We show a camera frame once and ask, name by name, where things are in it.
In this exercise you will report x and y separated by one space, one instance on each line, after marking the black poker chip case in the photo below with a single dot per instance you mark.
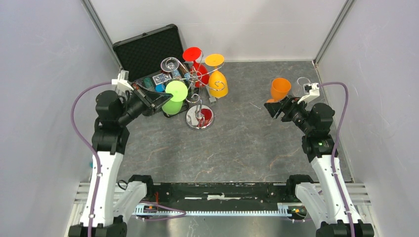
142 56

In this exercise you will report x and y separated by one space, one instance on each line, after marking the red plastic wine glass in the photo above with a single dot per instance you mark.
193 54

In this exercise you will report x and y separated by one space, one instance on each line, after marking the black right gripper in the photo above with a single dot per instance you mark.
287 105

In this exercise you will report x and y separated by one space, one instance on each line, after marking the yellow plastic wine glass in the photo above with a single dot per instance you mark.
217 80

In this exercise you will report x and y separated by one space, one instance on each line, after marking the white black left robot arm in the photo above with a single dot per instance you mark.
103 216

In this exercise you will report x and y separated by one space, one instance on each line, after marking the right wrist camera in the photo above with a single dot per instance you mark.
311 92

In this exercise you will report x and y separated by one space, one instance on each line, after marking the green plastic wine glass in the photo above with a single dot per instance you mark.
179 92

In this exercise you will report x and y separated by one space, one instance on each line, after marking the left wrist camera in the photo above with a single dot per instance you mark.
121 84

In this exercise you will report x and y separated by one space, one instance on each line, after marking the clear wine glass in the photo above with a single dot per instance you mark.
170 64
298 87

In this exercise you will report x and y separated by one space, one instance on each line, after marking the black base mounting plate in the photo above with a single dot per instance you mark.
240 196

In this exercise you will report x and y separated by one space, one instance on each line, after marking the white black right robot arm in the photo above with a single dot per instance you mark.
331 209

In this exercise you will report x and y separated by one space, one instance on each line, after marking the orange plastic wine glass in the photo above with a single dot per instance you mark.
280 87

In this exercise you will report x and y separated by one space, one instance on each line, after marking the chrome wire glass rack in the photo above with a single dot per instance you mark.
199 117

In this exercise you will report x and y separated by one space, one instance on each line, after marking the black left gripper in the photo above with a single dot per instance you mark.
152 101

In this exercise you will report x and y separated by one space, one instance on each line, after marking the slotted cable duct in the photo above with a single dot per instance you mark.
150 210

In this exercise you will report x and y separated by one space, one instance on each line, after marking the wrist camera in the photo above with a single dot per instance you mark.
311 92
121 84

